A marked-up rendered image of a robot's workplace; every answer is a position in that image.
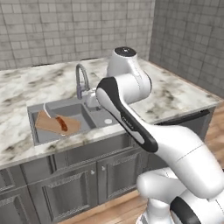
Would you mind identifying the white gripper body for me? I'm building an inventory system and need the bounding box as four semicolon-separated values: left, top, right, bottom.
84;88;102;110

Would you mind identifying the grey cupboard door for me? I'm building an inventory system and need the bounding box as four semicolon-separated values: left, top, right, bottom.
96;148;148;206
26;162;99;224

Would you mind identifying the black dishwasher handle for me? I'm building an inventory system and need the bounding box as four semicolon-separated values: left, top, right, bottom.
156;108;212;127

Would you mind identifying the grey false drawer front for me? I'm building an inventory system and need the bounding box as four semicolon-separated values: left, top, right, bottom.
64;133;134;168

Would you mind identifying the grey narrow cupboard panel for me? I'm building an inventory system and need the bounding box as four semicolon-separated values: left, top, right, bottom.
19;155;57;186

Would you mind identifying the grey curved tap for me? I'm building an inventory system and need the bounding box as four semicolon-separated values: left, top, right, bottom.
75;63;91;101

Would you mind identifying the grey kitchen sink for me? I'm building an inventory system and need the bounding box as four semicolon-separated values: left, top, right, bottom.
26;96;124;147

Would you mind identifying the brown wooden cutting board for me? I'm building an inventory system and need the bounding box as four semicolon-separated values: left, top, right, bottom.
34;109;82;137

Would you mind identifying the knife with red-brown handle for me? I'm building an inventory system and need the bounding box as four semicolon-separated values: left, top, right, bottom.
42;102;69;132

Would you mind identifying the grey dishwasher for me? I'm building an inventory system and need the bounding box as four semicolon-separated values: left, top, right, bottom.
147;106;217;173

